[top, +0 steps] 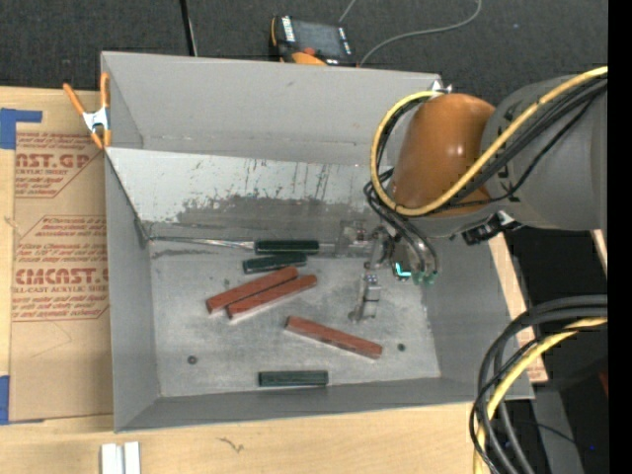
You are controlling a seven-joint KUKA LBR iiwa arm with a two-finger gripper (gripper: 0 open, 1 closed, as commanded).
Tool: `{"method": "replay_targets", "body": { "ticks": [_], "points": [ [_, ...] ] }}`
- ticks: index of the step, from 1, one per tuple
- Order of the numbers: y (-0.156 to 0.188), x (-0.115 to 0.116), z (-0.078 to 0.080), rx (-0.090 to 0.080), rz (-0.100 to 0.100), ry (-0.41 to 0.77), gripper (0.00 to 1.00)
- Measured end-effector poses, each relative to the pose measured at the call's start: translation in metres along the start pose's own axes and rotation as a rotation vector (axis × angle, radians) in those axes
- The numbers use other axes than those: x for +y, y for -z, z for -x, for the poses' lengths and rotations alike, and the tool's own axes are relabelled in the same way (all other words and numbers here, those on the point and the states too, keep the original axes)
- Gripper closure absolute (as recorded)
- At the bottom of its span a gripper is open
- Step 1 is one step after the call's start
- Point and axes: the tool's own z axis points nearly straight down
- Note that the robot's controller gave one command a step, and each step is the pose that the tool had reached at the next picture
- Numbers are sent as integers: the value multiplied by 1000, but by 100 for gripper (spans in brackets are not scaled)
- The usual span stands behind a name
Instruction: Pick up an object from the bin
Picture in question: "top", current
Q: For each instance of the red-brown flat block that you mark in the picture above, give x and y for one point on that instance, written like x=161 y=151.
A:
x=333 y=337
x=271 y=297
x=249 y=290

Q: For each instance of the brown cardboard board, red print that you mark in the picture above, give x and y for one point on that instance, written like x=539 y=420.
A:
x=59 y=314

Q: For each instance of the grey metal bin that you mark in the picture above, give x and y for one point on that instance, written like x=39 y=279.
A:
x=276 y=334

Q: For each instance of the black cylinder on white bracket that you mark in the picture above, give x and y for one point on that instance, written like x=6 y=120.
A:
x=481 y=233

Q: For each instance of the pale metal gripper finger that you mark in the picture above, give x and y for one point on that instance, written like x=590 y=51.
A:
x=356 y=314
x=373 y=299

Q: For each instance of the dark green flat block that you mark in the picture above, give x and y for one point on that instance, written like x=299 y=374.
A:
x=271 y=263
x=286 y=247
x=293 y=378

